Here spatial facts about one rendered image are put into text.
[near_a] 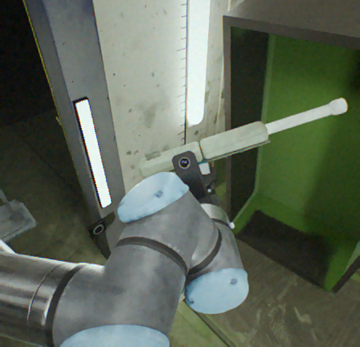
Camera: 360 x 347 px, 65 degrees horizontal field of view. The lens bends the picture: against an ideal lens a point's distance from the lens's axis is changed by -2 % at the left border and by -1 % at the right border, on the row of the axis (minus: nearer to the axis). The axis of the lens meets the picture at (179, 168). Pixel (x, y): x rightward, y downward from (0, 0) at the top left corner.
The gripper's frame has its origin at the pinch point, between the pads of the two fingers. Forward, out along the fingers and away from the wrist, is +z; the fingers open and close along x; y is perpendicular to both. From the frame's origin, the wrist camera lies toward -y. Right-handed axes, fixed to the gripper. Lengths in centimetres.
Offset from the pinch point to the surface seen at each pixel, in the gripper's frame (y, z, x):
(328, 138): 35, 47, 53
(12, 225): 19, 39, -89
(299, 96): 14, 52, 46
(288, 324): 140, 37, 12
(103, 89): -16, 62, -30
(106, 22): -39, 61, -16
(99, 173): 19, 61, -51
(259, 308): 133, 47, 0
